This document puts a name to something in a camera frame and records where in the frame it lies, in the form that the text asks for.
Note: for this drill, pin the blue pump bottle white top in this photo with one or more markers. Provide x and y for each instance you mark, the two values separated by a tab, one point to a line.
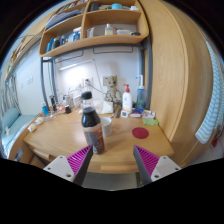
141	96

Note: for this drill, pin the wooden wall shelf unit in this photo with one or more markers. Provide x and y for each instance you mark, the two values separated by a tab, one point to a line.
100	40

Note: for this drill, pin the pale teal pillow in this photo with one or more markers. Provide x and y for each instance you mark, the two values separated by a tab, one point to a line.
9	118

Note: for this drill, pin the small blue bottle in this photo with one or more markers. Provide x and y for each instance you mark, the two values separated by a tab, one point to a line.
44	109

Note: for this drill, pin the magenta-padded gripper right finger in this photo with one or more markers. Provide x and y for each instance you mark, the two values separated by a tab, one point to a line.
163	166

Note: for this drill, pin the white speckled mug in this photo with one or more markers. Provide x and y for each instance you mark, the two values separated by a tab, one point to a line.
107	128

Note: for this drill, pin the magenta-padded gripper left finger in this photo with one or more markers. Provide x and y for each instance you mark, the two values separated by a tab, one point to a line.
60	166

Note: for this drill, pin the wooden tree figure toy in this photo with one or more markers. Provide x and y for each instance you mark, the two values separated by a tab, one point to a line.
112	91

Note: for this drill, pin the white pump bottle red top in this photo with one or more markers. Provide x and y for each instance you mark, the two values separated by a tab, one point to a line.
127	101

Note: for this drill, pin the white light bar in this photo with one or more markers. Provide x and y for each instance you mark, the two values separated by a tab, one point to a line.
71	65

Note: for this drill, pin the small white desk clock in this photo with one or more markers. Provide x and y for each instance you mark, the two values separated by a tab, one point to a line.
124	114

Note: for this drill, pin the dark drink bottle black cap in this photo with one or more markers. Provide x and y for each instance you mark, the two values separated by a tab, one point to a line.
91	123

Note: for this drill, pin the flat round red coaster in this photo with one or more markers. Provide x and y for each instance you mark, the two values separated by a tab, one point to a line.
140	133

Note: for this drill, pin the teal white striped towel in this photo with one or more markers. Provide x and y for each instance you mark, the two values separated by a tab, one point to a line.
210	116

